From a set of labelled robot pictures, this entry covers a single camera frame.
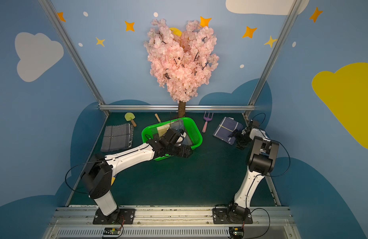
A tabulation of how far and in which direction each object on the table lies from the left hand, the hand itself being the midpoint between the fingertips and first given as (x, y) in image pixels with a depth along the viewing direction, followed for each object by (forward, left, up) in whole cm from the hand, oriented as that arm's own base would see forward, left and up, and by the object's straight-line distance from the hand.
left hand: (188, 149), depth 84 cm
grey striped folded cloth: (+16, +51, -14) cm, 56 cm away
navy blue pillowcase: (+29, -30, -13) cm, 43 cm away
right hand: (+16, -32, -11) cm, 37 cm away
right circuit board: (-38, -25, -16) cm, 48 cm away
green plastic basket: (+16, -3, -6) cm, 18 cm away
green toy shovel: (+37, +48, -14) cm, 63 cm away
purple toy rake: (+37, -15, -15) cm, 42 cm away
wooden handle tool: (+36, +25, -14) cm, 46 cm away
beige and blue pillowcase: (+23, +7, -6) cm, 25 cm away
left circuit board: (-39, +37, -15) cm, 56 cm away
